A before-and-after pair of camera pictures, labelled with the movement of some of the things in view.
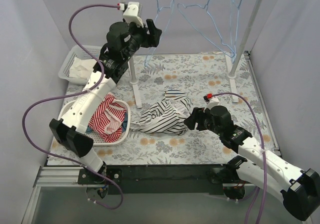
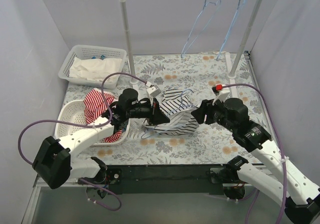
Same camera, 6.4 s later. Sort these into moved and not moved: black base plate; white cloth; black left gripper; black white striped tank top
Moved: black left gripper
Not moved: black white striped tank top; black base plate; white cloth
